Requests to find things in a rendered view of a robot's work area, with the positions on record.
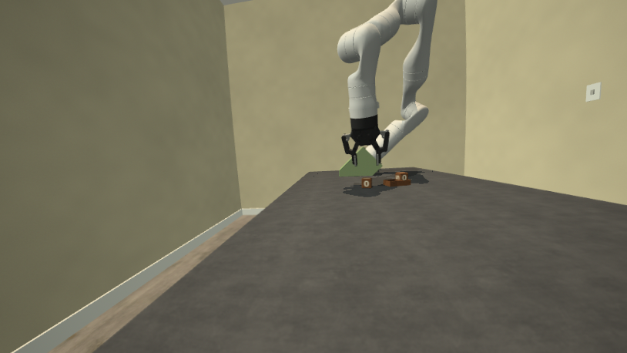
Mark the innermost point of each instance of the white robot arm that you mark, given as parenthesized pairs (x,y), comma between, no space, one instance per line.
(363,44)

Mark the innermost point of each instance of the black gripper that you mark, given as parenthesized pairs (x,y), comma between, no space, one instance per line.
(363,134)

